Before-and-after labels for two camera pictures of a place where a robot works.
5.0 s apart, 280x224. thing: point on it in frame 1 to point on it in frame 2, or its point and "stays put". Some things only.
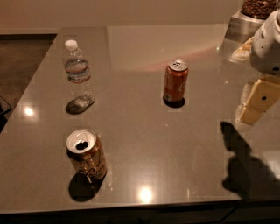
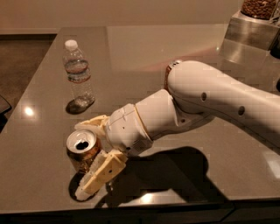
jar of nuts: x=259 y=9 stays put
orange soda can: x=86 y=151 stays put
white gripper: x=266 y=48 to x=123 y=129
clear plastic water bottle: x=77 y=69 stays put
